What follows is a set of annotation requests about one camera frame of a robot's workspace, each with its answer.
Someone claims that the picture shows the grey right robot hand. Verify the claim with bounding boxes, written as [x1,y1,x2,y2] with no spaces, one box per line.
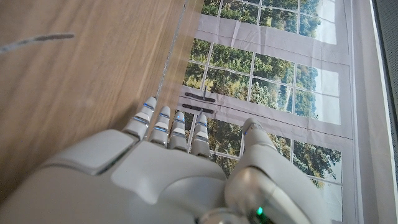
[0,96,332,224]

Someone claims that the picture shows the grey tape outline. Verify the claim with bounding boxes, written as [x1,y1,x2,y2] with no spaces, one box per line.
[0,0,189,100]

